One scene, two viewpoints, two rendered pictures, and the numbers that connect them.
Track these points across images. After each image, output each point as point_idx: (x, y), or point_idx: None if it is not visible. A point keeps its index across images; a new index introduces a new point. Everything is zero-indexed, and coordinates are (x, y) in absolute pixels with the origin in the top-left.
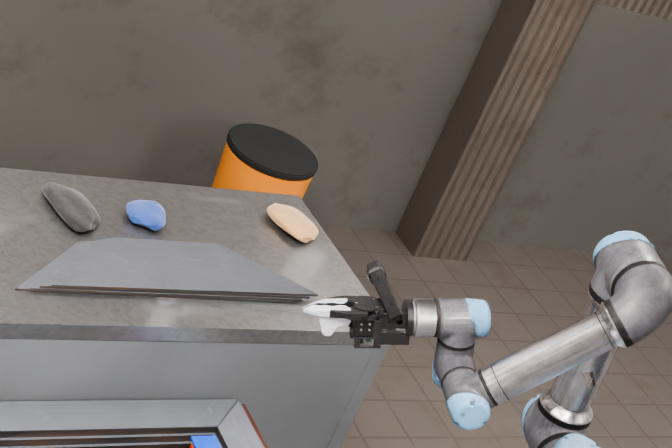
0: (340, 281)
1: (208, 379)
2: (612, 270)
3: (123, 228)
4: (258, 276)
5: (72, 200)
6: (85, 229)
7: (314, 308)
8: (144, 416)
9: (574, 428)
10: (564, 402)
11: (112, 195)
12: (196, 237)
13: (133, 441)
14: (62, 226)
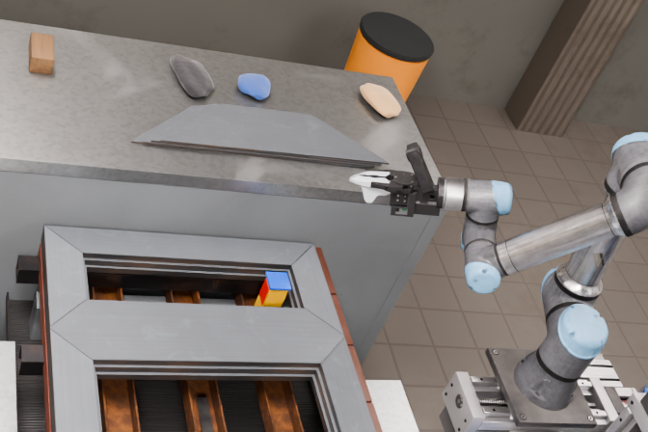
0: None
1: (289, 226)
2: (623, 167)
3: (232, 96)
4: (339, 144)
5: (193, 70)
6: (199, 95)
7: (359, 178)
8: (230, 252)
9: (582, 299)
10: (576, 276)
11: (229, 67)
12: (294, 107)
13: (220, 271)
14: (181, 92)
